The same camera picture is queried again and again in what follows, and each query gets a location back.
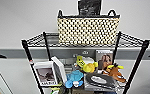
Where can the small white wall device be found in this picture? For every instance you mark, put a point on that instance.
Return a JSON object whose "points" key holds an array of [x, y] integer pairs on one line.
{"points": [[84, 52]]}

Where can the light blue plush toy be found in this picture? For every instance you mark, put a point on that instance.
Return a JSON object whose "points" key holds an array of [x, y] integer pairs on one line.
{"points": [[74, 79]]}

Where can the box with portrait print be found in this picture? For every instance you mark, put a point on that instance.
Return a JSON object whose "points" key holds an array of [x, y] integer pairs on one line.
{"points": [[105, 59]]}

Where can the orange brown plush toy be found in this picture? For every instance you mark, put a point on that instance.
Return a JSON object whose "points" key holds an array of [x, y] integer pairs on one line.
{"points": [[115, 73]]}

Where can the flat dark grey box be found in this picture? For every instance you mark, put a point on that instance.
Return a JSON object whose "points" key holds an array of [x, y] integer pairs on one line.
{"points": [[100, 81]]}

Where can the yellow plush toy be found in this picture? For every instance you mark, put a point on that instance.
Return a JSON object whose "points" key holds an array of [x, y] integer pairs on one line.
{"points": [[87, 64]]}

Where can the thin white box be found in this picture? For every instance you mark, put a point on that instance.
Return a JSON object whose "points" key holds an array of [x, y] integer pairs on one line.
{"points": [[60, 70]]}

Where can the pale basket with dark spots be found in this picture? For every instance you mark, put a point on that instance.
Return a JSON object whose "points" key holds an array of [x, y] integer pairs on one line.
{"points": [[87, 30]]}

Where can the white box with photo print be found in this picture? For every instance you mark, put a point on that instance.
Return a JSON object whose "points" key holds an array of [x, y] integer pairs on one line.
{"points": [[45, 74]]}

